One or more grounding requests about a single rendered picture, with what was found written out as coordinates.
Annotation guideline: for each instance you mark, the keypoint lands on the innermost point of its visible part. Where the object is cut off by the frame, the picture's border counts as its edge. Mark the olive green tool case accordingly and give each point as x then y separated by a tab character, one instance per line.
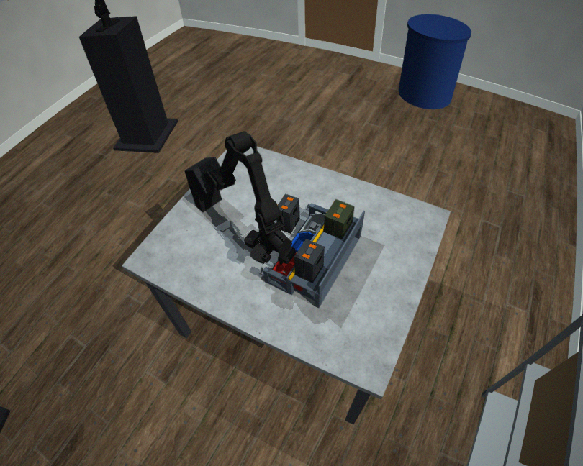
338	218

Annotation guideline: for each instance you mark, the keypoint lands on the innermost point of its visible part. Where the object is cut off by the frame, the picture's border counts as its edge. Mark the blue open bin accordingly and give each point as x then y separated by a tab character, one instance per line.
300	238

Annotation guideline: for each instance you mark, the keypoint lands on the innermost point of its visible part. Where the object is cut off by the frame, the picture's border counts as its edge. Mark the yellow flat bar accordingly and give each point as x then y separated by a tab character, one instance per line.
316	238

